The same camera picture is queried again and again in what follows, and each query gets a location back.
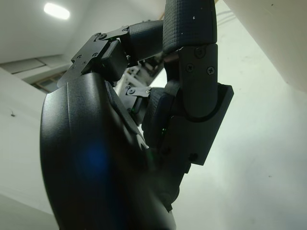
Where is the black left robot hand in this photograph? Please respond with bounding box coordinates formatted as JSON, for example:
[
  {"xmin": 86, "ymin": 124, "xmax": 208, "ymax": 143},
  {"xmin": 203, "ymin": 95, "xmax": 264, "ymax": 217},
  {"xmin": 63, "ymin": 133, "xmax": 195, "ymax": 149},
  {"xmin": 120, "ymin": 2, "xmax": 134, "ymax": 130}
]
[{"xmin": 39, "ymin": 0, "xmax": 235, "ymax": 230}]

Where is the grey ceiling beam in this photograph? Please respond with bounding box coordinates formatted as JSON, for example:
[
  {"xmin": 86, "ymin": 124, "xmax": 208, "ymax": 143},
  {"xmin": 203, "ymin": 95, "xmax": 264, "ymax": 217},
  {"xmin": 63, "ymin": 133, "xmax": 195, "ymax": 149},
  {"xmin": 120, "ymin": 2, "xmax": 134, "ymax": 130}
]
[{"xmin": 0, "ymin": 54, "xmax": 70, "ymax": 93}]

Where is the ceiling light panel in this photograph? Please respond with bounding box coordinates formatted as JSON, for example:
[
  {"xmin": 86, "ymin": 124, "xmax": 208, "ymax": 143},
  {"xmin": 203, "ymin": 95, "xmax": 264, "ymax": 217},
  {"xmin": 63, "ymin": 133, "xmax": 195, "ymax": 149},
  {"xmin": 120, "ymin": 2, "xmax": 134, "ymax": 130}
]
[{"xmin": 43, "ymin": 2, "xmax": 71, "ymax": 20}]

